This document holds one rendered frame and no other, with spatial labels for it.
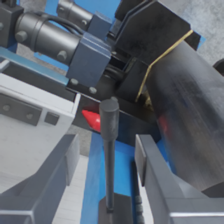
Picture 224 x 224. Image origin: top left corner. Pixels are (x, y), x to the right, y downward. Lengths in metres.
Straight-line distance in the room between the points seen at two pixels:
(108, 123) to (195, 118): 0.19
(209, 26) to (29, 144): 1.61
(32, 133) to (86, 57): 0.28
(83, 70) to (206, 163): 0.43
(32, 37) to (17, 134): 0.29
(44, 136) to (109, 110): 0.36
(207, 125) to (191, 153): 0.06
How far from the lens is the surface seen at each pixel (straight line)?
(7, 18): 0.59
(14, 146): 0.62
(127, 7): 1.00
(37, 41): 0.58
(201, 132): 0.33
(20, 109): 0.47
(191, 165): 0.31
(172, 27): 0.56
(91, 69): 0.55
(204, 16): 1.71
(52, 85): 0.54
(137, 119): 0.60
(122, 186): 0.68
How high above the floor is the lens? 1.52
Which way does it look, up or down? 50 degrees down
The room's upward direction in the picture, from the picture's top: 179 degrees counter-clockwise
